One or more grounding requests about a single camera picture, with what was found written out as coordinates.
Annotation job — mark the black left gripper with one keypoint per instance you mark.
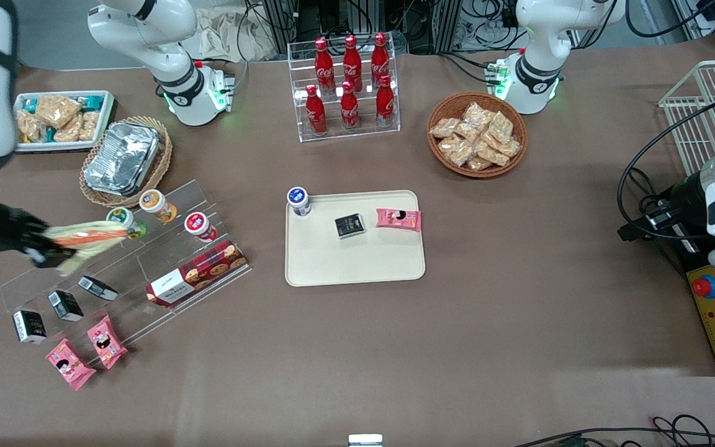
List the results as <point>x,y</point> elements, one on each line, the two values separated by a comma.
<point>681,197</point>

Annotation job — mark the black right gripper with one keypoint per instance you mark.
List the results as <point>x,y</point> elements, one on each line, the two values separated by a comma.
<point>7,228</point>

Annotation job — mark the triangle sandwich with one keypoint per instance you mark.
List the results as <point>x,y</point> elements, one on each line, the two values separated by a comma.
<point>94,239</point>

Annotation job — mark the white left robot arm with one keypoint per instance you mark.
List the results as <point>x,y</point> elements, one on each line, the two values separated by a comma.
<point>537,68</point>

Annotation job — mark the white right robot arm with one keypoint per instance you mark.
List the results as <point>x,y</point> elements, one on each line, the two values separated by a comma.
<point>168,62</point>

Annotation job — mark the beige plastic tray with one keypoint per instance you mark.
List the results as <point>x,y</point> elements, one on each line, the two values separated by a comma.
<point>357,264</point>

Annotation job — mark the small black snack box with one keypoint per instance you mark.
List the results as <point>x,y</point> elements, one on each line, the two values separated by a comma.
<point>350,226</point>
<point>30,326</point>
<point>98,288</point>
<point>66,305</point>

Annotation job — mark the green lid cup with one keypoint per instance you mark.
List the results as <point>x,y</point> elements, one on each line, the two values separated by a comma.
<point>123,216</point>

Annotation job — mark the clear acrylic tiered shelf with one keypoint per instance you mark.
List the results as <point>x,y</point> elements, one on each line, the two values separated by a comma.
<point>146,270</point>

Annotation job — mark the teal snack pack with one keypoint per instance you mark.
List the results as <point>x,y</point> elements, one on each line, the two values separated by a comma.
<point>93,102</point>
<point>30,105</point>
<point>50,135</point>

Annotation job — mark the crispy rice snack bag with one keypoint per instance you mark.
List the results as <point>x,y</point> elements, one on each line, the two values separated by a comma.
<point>501,126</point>
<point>31,127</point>
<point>476,113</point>
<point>89,125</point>
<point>479,164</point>
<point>58,110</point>
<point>491,154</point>
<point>68,130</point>
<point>463,156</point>
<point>444,128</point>
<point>468,132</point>
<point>510,148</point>
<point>449,145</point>

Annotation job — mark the stack of foil trays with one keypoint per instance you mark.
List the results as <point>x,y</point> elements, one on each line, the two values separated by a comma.
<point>123,158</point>

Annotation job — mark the pink snack packet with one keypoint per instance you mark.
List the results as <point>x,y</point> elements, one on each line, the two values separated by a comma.
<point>107,341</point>
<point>69,365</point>
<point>398,218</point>

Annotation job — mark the orange lid cup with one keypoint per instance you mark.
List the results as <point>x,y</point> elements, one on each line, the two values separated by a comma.
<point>156,205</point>

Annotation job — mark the white rectangular plastic bin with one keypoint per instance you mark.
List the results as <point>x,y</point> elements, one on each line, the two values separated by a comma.
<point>107,118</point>

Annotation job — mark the oval light wicker basket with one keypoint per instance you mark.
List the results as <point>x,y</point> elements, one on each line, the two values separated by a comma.
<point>162,158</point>

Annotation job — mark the red lid cup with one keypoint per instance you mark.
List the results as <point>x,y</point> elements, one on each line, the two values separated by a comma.
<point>200,226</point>

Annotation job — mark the red plaid cookie box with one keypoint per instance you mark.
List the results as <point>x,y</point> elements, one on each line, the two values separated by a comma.
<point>199,273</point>

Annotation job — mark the round brown wicker basket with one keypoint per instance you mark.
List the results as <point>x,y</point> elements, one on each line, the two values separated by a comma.
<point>522,133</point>

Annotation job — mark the blue lid yogurt cup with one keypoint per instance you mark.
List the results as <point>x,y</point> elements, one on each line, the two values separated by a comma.
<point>298,200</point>

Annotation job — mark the crumpled white cloth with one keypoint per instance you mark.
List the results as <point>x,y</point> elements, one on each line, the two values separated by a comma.
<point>227,34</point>

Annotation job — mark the red cola bottle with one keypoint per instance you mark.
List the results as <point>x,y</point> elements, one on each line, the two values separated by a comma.
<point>349,110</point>
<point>385,105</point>
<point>316,115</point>
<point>324,65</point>
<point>352,62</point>
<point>380,59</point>

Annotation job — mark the clear acrylic bottle rack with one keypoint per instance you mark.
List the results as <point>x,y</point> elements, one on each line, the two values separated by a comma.
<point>364,133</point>

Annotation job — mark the small silver metal clamp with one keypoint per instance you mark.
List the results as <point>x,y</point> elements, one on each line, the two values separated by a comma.
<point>365,441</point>

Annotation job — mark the aluminium frame profile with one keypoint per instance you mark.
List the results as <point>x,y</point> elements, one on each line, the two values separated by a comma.
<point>714,25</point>

